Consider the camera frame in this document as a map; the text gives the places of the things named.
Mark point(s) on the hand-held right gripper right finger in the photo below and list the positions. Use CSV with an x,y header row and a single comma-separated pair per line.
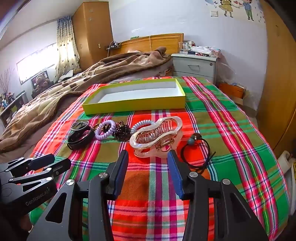
x,y
175,176

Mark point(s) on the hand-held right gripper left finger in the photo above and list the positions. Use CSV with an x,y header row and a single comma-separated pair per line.
x,y
119,172

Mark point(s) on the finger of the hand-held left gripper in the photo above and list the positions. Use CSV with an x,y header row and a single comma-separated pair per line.
x,y
61,166
42,161

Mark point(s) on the rhinestone hair clip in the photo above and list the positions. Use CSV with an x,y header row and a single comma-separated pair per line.
x,y
122,133

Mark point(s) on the cream pearly hair claw clip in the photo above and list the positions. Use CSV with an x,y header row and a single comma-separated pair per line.
x,y
141,139

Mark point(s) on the yellow-green shallow cardboard box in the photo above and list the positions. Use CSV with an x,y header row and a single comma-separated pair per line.
x,y
129,105

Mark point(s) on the cluttered low shelf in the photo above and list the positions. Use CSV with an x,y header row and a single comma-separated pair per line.
x,y
11,106

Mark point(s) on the brown patterned blanket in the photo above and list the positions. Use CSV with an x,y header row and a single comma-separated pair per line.
x,y
57,92

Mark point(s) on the colourful plaid cloth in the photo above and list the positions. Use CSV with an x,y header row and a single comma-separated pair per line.
x,y
219,120

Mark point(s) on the teddy bear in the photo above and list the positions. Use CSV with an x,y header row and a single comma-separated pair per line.
x,y
40,81

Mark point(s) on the dried branches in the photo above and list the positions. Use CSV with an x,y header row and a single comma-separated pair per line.
x,y
5,81

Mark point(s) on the orange storage box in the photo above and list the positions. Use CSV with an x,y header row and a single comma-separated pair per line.
x,y
231,90

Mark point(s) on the grey nightstand with drawers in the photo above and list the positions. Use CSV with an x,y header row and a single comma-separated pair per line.
x,y
196,67

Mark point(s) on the white paper roll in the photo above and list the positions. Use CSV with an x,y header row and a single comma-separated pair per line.
x,y
285,162

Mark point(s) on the dotted curtain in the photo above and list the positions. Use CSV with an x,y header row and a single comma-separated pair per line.
x,y
66,46

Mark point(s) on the power strip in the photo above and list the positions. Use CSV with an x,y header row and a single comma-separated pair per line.
x,y
113,45

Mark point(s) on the clear drinking glass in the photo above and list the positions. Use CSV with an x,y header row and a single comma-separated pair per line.
x,y
183,48

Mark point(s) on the pile of plastic-wrapped packages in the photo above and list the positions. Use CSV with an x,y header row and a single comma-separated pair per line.
x,y
205,50

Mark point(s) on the wooden headboard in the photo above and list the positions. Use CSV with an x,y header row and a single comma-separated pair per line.
x,y
143,42

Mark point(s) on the wooden door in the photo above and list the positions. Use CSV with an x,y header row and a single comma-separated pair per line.
x,y
277,81

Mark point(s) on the wooden wardrobe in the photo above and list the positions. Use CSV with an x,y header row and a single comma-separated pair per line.
x,y
92,27

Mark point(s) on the white wall socket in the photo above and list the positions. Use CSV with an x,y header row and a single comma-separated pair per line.
x,y
214,13

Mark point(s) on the cartoon wall sticker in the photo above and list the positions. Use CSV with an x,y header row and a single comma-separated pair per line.
x,y
248,9

